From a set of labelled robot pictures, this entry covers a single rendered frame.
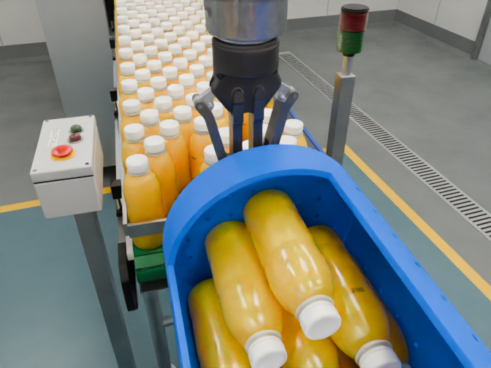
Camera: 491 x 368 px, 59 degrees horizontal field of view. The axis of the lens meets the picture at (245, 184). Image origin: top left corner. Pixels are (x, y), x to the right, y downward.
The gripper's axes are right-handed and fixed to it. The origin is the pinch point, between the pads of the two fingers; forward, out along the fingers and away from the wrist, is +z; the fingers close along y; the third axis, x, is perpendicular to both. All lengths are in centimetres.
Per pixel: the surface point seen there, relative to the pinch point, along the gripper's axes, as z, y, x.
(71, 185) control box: 9.6, 26.1, -19.9
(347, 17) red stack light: -8, -35, -46
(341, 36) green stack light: -4, -35, -47
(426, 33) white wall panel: 113, -306, -384
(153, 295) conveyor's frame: 70, 17, -45
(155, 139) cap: 6.9, 10.7, -27.9
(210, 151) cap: 6.9, 1.4, -20.8
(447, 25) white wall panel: 97, -311, -358
